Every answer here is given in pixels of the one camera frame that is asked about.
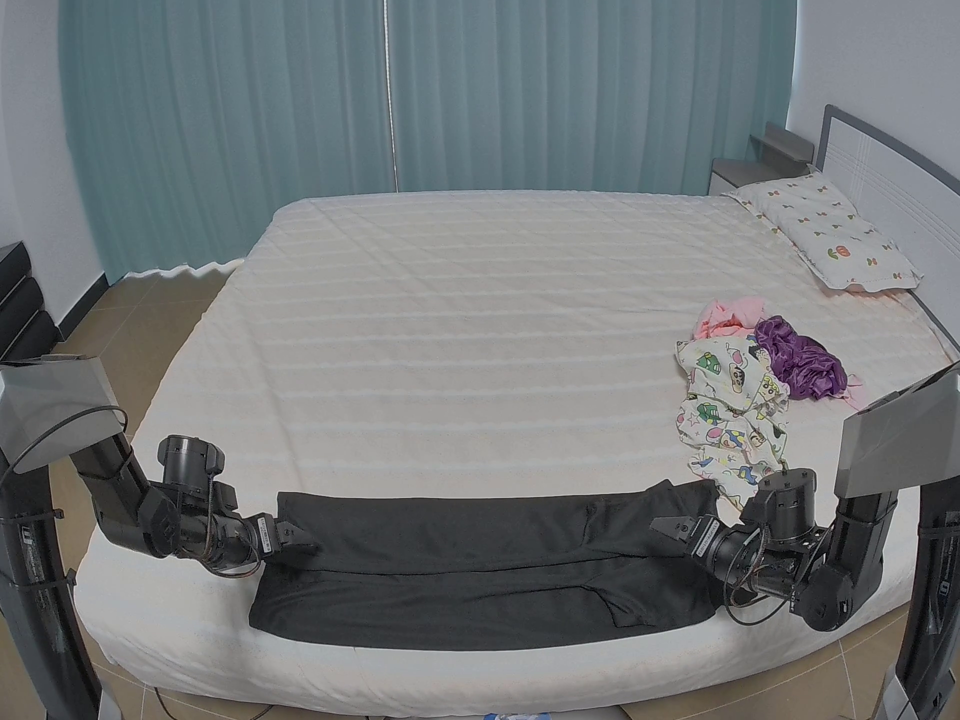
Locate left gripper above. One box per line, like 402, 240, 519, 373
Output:
216, 513, 324, 570

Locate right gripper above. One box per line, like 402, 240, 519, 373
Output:
649, 514, 759, 585

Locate black T-shirt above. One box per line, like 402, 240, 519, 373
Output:
247, 479, 725, 639

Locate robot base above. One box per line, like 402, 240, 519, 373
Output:
450, 709, 601, 720

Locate bed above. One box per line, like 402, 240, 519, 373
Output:
75, 104, 960, 707

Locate white printed pyjama top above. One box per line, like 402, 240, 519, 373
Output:
673, 330, 792, 512

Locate purple garment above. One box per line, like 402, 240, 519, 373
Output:
752, 314, 849, 402

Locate white printed pillow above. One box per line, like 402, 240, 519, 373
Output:
721, 173, 925, 294

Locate grey bedside table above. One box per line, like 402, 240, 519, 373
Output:
708, 122, 816, 195

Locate black chest of drawers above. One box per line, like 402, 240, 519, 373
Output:
0, 240, 65, 362

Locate blue-green curtain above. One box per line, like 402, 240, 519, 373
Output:
384, 0, 798, 197
58, 0, 399, 283

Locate black cable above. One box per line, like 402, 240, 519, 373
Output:
0, 404, 130, 478
721, 544, 785, 628

